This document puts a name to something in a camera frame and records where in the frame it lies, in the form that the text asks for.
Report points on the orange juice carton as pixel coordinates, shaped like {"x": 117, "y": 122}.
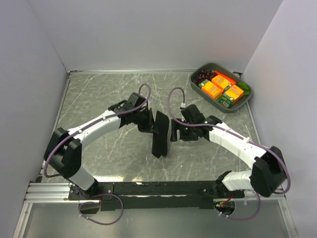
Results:
{"x": 210, "y": 89}
{"x": 222, "y": 83}
{"x": 231, "y": 96}

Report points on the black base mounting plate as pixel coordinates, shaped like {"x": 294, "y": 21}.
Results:
{"x": 156, "y": 194}

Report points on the green leaf vegetable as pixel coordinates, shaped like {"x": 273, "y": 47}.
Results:
{"x": 246, "y": 89}

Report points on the black zippered tool case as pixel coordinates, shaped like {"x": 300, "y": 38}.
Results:
{"x": 159, "y": 141}

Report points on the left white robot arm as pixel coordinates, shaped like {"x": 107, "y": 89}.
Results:
{"x": 64, "y": 151}

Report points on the dark red grapes bunch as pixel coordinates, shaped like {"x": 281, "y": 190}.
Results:
{"x": 205, "y": 75}

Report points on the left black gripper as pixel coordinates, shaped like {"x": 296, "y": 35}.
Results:
{"x": 150, "y": 126}

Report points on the orange carrot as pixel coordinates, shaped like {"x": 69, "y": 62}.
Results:
{"x": 226, "y": 77}

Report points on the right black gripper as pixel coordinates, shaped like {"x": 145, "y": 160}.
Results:
{"x": 176, "y": 126}

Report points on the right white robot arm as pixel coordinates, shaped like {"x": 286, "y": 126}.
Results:
{"x": 266, "y": 168}

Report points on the grey plastic tray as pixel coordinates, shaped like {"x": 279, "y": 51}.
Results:
{"x": 216, "y": 67}

